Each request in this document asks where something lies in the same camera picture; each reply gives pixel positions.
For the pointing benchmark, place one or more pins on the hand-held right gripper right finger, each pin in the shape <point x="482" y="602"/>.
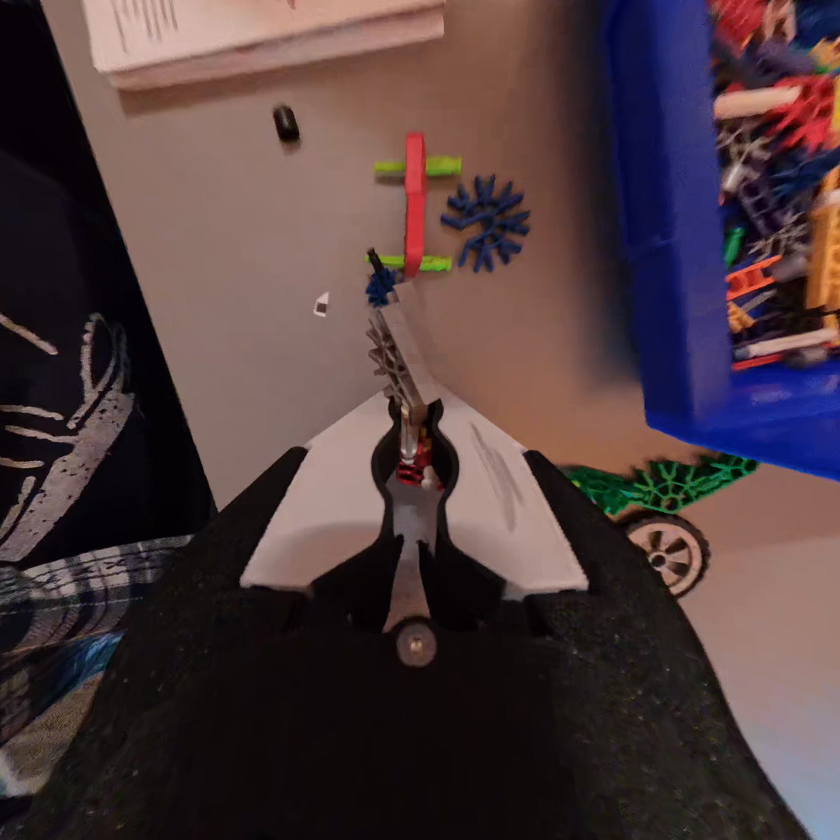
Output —
<point x="512" y="512"/>

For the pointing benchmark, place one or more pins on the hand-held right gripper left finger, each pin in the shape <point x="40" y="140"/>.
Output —
<point x="315" y="525"/>

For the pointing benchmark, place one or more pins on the green wheeled toy model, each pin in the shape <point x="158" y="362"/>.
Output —
<point x="670" y="483"/>

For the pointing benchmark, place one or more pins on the grey toy connector assembly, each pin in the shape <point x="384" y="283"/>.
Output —
<point x="398" y="355"/>

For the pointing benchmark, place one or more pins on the blue plastic bin with label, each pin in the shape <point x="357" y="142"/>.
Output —
<point x="663" y="236"/>

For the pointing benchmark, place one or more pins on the red green toy assembly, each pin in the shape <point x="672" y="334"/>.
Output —
<point x="415" y="197"/>

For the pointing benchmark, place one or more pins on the pile of construction toy pieces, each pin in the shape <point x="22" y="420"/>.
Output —
<point x="781" y="184"/>

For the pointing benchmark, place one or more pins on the black toy wheel white hub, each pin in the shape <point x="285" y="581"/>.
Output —
<point x="667" y="554"/>

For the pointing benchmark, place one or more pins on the small white toy piece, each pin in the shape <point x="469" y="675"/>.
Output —
<point x="322" y="306"/>

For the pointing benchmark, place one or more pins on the small black toy piece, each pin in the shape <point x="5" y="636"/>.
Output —
<point x="286" y="124"/>

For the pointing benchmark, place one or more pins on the white printed instruction sheet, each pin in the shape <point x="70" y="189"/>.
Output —
<point x="263" y="40"/>

